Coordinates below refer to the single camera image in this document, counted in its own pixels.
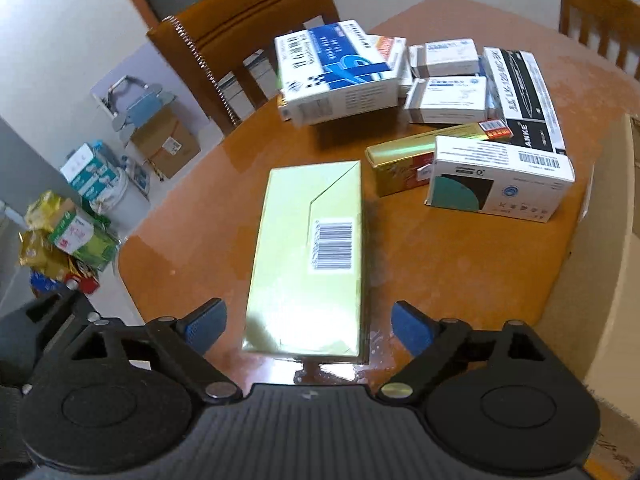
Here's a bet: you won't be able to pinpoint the wooden desktop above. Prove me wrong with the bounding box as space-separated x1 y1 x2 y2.
117 0 640 401

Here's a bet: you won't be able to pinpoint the yellow bags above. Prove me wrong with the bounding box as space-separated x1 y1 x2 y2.
19 190 76 283

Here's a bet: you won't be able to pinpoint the teal and white carton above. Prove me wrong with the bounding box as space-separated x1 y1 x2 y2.
60 141 132 201

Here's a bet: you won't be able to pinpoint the white box with blue graphic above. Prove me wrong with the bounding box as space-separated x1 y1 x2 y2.
274 19 401 127

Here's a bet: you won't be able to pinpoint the small white box blue stripe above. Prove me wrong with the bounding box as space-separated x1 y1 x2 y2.
425 39 481 77
404 76 488 125

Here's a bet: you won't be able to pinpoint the wooden chair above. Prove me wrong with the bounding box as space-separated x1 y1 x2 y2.
559 0 640 80
146 0 342 137

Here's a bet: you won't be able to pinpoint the white box with teal circle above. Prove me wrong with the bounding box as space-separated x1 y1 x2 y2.
424 135 576 223

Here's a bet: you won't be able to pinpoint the green and white carton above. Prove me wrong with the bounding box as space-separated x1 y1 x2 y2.
47 205 121 272

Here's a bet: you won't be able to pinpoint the metal bracket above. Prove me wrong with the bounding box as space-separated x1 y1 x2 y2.
104 75 146 117

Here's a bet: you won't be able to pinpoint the gold long box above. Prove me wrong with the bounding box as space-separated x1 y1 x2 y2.
364 121 515 198

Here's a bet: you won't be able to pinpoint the taped cardboard box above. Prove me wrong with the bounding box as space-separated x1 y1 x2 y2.
116 85 202 180

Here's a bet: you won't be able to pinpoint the cardboard carton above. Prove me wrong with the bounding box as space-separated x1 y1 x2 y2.
532 110 640 480

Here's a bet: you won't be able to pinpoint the red and blue package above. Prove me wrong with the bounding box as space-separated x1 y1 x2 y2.
30 270 101 295

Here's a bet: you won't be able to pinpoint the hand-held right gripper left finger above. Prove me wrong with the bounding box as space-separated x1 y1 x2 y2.
49 297 242 402

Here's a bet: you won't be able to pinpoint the light green bear box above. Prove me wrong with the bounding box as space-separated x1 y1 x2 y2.
241 160 371 363

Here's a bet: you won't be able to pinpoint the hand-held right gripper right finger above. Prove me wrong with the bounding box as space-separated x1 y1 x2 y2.
375 301 554 403

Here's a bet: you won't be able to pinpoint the black and white long box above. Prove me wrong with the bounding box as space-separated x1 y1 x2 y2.
482 47 568 157

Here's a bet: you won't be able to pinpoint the white bucket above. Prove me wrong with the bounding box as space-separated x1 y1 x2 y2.
95 162 151 217

